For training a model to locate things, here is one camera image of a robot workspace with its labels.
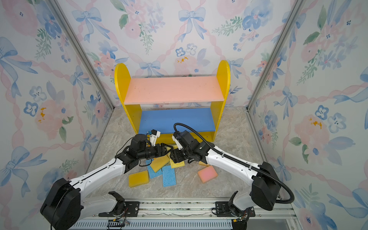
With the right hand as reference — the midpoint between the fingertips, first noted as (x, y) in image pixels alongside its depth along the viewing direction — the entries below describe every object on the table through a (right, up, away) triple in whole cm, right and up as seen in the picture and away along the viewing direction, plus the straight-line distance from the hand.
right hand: (174, 153), depth 78 cm
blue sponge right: (-4, -15, +6) cm, 16 cm away
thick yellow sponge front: (-21, -15, +4) cm, 26 cm away
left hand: (-1, +3, 0) cm, 4 cm away
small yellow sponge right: (+13, +1, -22) cm, 26 cm away
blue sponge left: (-14, -13, +7) cm, 20 cm away
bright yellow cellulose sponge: (+1, -5, -4) cm, 7 cm away
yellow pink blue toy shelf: (-8, +32, +43) cm, 54 cm away
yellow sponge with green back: (-11, -7, +8) cm, 15 cm away
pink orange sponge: (+19, -14, +7) cm, 25 cm away
